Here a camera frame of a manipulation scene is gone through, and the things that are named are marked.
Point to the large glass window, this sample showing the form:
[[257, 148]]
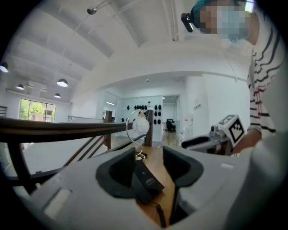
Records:
[[36, 111]]

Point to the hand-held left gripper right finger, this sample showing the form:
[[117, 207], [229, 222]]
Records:
[[202, 177]]

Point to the black white striped shirt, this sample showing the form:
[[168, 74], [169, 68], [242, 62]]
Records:
[[263, 89]]

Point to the thick dark wooden post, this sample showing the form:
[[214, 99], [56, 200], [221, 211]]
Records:
[[148, 130]]

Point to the person's right forearm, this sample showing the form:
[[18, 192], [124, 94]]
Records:
[[247, 141]]

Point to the grey ceiling spotlight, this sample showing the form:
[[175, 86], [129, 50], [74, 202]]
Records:
[[91, 10]]

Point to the light blue face mask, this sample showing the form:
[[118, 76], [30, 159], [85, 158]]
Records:
[[236, 24]]

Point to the grey metal balcony railing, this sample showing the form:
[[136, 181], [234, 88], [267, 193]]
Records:
[[85, 118]]

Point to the group of black wall-hung caps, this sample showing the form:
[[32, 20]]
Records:
[[144, 107]]

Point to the black rectangular box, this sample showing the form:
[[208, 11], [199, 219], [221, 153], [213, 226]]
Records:
[[149, 177]]

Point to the white globe desk lamp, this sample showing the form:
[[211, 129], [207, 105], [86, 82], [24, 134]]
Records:
[[140, 126]]

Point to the black pendant lamp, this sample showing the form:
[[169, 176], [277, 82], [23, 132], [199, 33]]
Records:
[[57, 95], [20, 87], [62, 82], [3, 67]]

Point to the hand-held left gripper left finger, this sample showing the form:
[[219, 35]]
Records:
[[78, 191]]

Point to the slim dark wooden post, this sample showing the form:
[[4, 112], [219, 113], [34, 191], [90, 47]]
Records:
[[109, 132]]

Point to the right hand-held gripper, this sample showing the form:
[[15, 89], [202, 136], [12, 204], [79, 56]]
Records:
[[234, 130]]

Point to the black head-mounted camera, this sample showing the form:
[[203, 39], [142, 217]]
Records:
[[187, 21]]

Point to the black office chair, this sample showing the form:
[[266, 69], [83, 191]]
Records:
[[170, 125]]

